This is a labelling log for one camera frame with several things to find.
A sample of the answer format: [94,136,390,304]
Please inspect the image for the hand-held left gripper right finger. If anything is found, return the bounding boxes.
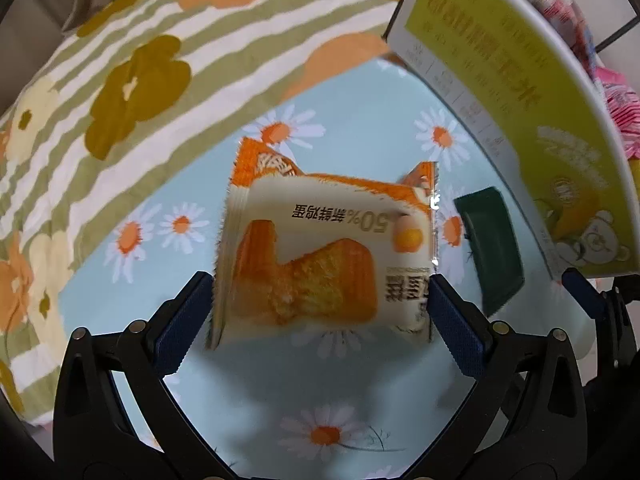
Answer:
[427,272,589,480]

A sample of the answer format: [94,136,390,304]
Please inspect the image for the dark green packet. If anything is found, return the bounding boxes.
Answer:
[452,186,526,314]

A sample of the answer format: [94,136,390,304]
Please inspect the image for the yellow-green cardboard box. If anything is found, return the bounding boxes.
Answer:
[382,0,640,279]

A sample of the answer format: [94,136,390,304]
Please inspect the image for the black tripod stand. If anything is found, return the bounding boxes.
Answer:
[594,0,640,53]

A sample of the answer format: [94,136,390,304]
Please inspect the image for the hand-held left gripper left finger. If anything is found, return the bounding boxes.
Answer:
[52,270,242,480]

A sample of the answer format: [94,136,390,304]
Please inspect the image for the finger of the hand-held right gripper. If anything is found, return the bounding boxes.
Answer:
[561,267,640,378]

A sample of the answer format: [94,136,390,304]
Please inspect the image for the green striped flower blanket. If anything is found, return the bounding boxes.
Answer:
[0,0,403,428]

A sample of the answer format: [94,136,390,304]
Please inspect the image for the pink striped snack packet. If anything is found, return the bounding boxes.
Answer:
[594,66,640,162]

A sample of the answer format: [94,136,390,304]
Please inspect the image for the light blue daisy bedsheet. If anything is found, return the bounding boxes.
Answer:
[30,54,601,480]

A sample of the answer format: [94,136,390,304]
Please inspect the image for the orange cake packet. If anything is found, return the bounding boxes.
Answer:
[206,135,442,352]

